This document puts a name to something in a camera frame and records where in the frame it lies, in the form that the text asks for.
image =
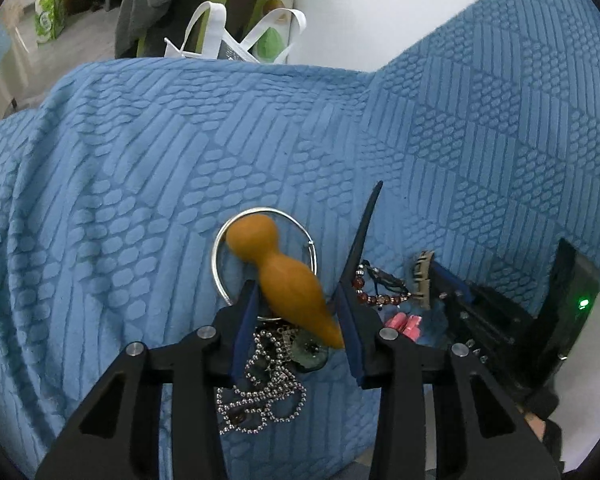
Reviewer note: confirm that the green jade coin pendant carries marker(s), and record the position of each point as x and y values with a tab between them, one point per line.
306	360

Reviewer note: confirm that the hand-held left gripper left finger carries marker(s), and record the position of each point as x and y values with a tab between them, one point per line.
245	331

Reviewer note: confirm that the grey garment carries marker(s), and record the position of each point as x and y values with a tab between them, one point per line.
150	0

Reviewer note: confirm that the small beige comb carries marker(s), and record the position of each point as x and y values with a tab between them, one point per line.
422	280

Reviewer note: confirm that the pink hair clip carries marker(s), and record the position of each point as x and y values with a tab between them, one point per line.
402	325

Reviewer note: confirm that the orange gourd pendant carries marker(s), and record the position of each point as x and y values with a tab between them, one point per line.
285	285

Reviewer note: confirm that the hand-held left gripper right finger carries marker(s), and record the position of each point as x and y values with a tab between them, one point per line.
352	342

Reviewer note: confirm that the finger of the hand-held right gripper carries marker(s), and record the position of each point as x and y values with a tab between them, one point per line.
447	280

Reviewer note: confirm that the silver bangle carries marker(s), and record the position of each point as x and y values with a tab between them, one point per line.
215	267

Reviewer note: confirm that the white tote bag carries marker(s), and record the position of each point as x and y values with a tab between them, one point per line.
212	30

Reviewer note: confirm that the green shopping bag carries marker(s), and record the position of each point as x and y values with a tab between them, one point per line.
50	10

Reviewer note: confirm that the blue textured bedspread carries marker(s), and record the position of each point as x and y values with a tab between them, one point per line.
130	185

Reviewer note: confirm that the black pointed hairpin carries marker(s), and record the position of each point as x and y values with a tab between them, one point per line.
365	240

